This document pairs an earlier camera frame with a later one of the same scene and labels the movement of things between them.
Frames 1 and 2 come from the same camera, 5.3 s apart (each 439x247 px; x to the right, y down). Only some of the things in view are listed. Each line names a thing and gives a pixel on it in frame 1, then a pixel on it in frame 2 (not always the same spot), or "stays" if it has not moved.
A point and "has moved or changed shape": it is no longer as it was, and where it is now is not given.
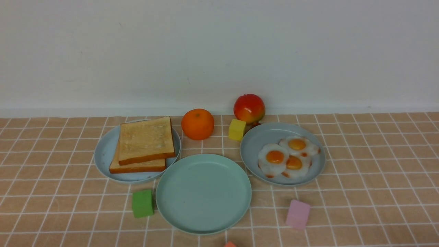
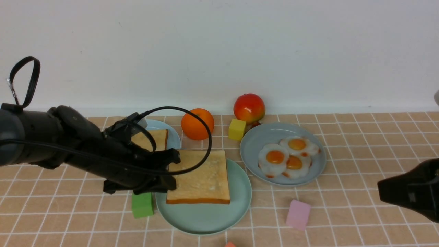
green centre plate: [203, 194] stays
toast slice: [145, 140] has moved or changed shape
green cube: [142, 204] stays
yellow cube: [236, 128] stays
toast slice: [143, 164] has moved or changed shape
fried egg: [272, 159] stays
